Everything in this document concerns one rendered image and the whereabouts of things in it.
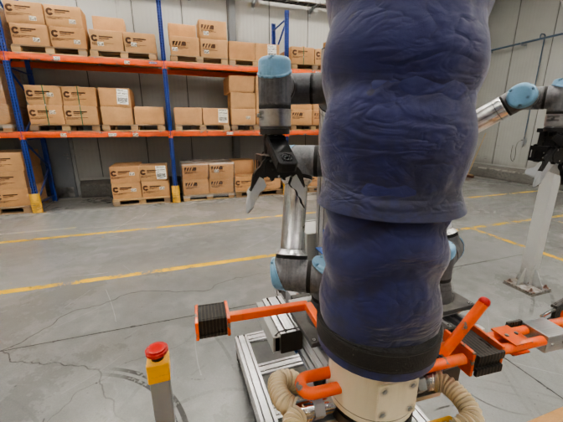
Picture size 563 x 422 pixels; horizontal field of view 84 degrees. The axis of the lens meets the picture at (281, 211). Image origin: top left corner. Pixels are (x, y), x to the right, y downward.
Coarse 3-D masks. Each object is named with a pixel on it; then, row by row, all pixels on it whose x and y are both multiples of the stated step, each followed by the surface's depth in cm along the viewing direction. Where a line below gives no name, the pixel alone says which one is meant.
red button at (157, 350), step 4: (152, 344) 101; (156, 344) 101; (160, 344) 101; (164, 344) 101; (148, 348) 99; (152, 348) 99; (156, 348) 99; (160, 348) 99; (164, 348) 99; (148, 352) 97; (152, 352) 97; (156, 352) 97; (160, 352) 98; (164, 352) 98; (148, 356) 97; (152, 356) 97; (156, 356) 97; (160, 356) 97; (152, 360) 99; (156, 360) 99; (160, 360) 99
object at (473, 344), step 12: (444, 336) 71; (468, 336) 70; (480, 336) 70; (456, 348) 68; (468, 348) 65; (480, 348) 66; (492, 348) 66; (504, 348) 66; (468, 360) 65; (480, 360) 63; (492, 360) 64; (468, 372) 65; (480, 372) 64; (492, 372) 65
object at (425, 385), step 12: (432, 372) 67; (420, 384) 65; (432, 384) 66; (420, 396) 67; (432, 396) 67; (312, 408) 60; (324, 408) 60; (312, 420) 61; (324, 420) 61; (336, 420) 62
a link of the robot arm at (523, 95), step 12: (528, 84) 94; (504, 96) 100; (516, 96) 96; (528, 96) 94; (480, 108) 106; (492, 108) 102; (504, 108) 100; (516, 108) 98; (480, 120) 105; (492, 120) 103
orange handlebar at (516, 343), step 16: (288, 304) 84; (304, 304) 84; (240, 320) 80; (560, 320) 77; (496, 336) 72; (512, 336) 71; (512, 352) 68; (528, 352) 70; (320, 368) 62; (432, 368) 63; (304, 384) 58; (336, 384) 58
